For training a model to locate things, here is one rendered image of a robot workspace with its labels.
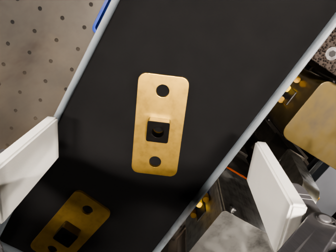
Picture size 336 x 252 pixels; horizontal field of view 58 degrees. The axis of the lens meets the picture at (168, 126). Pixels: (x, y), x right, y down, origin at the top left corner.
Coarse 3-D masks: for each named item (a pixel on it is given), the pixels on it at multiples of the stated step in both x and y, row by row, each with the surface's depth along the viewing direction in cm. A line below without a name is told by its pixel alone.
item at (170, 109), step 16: (144, 80) 23; (160, 80) 22; (176, 80) 22; (144, 96) 23; (160, 96) 23; (176, 96) 23; (144, 112) 23; (160, 112) 23; (176, 112) 23; (144, 128) 24; (176, 128) 24; (144, 144) 24; (160, 144) 24; (176, 144) 24; (144, 160) 25; (176, 160) 25
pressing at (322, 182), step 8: (312, 160) 43; (320, 160) 42; (312, 168) 42; (320, 168) 42; (328, 168) 42; (312, 176) 43; (320, 176) 43; (328, 176) 43; (320, 184) 43; (328, 184) 43; (320, 192) 44; (328, 192) 44; (320, 200) 44; (328, 200) 44; (320, 208) 45; (328, 208) 45
